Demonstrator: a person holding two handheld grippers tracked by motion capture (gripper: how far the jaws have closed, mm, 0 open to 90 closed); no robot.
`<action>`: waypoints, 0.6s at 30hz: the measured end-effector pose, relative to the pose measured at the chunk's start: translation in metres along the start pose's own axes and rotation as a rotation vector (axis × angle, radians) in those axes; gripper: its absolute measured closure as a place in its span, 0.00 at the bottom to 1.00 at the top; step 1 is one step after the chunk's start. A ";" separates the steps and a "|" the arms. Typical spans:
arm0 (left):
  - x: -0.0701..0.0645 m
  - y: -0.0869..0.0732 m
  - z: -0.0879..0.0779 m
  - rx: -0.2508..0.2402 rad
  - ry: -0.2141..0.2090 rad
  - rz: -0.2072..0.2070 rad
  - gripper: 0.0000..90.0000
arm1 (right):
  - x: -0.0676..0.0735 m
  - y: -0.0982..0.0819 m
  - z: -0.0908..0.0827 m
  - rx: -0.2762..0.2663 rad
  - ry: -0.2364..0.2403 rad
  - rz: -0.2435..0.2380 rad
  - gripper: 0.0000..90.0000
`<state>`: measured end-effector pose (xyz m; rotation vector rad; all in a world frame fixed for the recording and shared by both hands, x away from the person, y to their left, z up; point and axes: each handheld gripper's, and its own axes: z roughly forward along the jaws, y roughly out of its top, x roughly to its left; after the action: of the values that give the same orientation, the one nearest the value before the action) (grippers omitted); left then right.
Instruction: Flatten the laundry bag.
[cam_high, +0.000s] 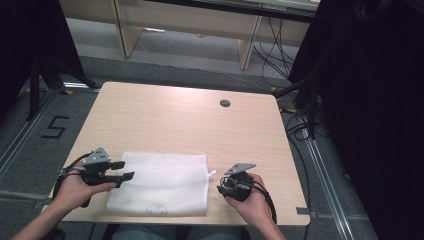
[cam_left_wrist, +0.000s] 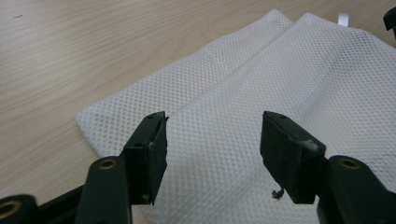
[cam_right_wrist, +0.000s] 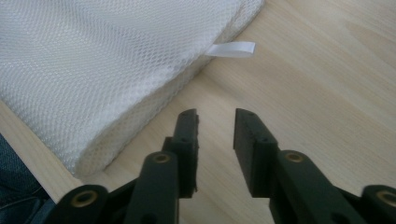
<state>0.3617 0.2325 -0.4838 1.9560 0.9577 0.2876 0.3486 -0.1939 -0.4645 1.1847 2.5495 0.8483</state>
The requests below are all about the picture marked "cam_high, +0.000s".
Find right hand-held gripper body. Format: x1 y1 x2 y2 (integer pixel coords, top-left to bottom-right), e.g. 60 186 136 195
218 162 257 203

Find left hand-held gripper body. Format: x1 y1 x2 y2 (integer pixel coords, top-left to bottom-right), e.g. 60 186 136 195
79 147 118 188

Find white mesh laundry bag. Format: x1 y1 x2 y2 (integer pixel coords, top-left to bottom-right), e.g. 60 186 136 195
105 151 217 217

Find person's right hand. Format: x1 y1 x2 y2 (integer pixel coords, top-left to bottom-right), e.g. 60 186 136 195
223 172 273 228

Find person's left hand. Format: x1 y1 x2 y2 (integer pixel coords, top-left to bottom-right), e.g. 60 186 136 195
51 169 118 214

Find person's legs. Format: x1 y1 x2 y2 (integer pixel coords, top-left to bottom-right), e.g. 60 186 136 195
108 223 249 240

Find black metal stand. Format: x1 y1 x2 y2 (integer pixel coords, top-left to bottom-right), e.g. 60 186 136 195
27 54 101 122

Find black curtain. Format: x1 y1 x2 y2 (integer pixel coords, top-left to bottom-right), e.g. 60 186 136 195
0 0 86 116
288 0 424 240

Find light wooden desk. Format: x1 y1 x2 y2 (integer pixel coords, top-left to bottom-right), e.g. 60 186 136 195
59 0 321 71

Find aluminium floor rail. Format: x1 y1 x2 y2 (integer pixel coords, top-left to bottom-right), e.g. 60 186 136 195
0 89 59 181
303 133 355 240

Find black floor cables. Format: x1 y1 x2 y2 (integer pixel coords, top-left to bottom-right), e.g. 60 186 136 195
279 106 331 141

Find hanging black cables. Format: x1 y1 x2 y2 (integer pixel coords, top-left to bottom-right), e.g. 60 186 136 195
252 16 298 88

